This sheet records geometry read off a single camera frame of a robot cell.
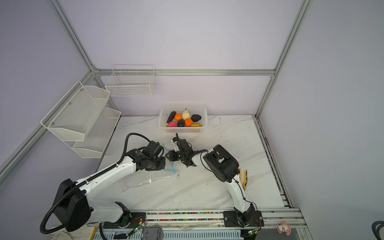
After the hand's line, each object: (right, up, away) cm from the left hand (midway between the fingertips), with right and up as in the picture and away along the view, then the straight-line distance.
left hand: (162, 166), depth 82 cm
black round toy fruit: (+8, +25, +28) cm, 39 cm away
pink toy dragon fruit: (+2, +24, +25) cm, 35 cm away
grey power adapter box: (-1, -28, -12) cm, 31 cm away
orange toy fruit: (+5, +30, +32) cm, 45 cm away
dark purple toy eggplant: (-1, +29, +32) cm, 44 cm away
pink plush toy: (+61, -26, -13) cm, 68 cm away
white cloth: (-34, -29, -12) cm, 46 cm away
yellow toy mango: (+19, +24, +26) cm, 40 cm away
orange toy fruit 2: (+13, +26, +29) cm, 41 cm away
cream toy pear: (+11, +32, +32) cm, 47 cm away
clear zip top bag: (-7, -7, +2) cm, 10 cm away
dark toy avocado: (+19, +30, +32) cm, 48 cm away
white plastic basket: (+17, +37, +36) cm, 55 cm away
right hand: (-1, +4, +13) cm, 13 cm away
